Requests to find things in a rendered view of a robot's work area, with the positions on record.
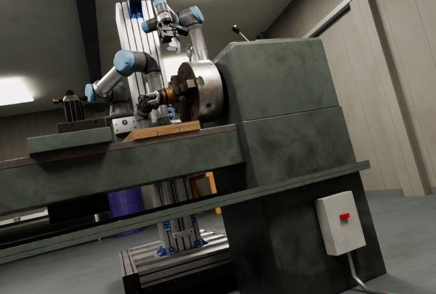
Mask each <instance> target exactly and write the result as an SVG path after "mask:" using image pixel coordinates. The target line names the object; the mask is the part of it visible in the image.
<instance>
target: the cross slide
mask: <svg viewBox="0 0 436 294"><path fill-rule="evenodd" d="M91 122H92V120H91V119H87V120H82V121H72V122H71V123H70V127H68V126H67V125H68V124H67V123H57V124H56V134H61V133H66V132H75V131H80V130H89V129H97V128H103V127H106V121H105V117H102V118H97V119H94V121H93V123H91Z"/></svg>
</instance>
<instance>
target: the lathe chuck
mask: <svg viewBox="0 0 436 294"><path fill-rule="evenodd" d="M177 73H178V75H179V77H180V78H181V80H182V82H183V83H185V82H186V81H187V80H193V79H196V78H198V77H202V81H203V85H202V86H200V85H198V86H197V87H196V88H195V89H194V90H193V92H192V93H191V95H183V96H179V100H184V99H186V100H189V99H190V102H189V118H190V121H199V123H200V124H201V123H209V122H210V121H211V120H212V119H213V117H214V115H215V112H216V108H217V88H216V84H215V79H214V76H213V73H212V71H211V69H210V67H209V65H208V64H207V63H205V62H204V61H202V60H199V61H190V62H183V63H181V65H180V66H179V68H178V71H177ZM206 103H211V104H212V106H211V107H210V108H209V109H207V108H205V105H206Z"/></svg>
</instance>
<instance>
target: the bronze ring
mask: <svg viewBox="0 0 436 294"><path fill-rule="evenodd" d="M157 92H158V93H159V94H160V105H174V104H175V101H178V100H179V96H178V97H175V93H174V90H173V88H172V87H171V86H169V87H168V88H163V89H161V90H158V91H157Z"/></svg>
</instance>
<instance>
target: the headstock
mask: <svg viewBox="0 0 436 294"><path fill-rule="evenodd" d="M212 62H213V64H214V65H215V66H216V68H217V70H218V72H219V74H220V76H221V78H222V80H223V84H224V105H223V109H222V112H221V115H220V117H219V118H218V120H217V121H214V122H209V123H203V124H204V129H208V128H213V127H221V126H225V125H233V124H238V123H240V122H242V121H248V120H253V119H260V118H265V117H272V116H280V115H285V114H293V113H297V112H305V111H310V110H318V109H322V108H330V107H335V106H339V101H338V98H337V94H336V91H335V86H334V84H333V79H332V75H331V72H330V68H329V65H328V61H327V57H326V53H325V50H324V46H323V43H322V40H321V39H320V38H298V39H286V40H264V41H252V42H232V43H230V44H228V45H227V46H226V47H225V48H224V49H223V50H222V51H221V52H220V53H219V54H218V55H217V56H216V57H215V58H214V59H213V60H212ZM231 88H232V89H231Z"/></svg>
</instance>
